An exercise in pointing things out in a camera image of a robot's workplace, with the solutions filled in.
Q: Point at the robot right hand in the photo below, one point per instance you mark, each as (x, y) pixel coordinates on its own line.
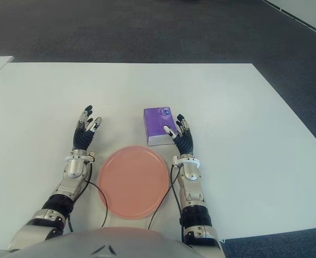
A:
(185, 143)

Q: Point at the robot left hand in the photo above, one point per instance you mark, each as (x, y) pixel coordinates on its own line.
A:
(82, 138)

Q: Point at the purple tissue paper pack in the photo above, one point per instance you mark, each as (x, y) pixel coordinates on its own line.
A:
(155, 123)

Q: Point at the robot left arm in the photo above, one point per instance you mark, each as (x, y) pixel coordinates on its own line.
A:
(75, 166)

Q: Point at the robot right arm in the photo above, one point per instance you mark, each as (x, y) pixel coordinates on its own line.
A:
(191, 172)

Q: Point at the round pink plate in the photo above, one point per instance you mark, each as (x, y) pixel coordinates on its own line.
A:
(133, 182)

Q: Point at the silver robot torso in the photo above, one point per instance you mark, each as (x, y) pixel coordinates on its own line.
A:
(136, 242)

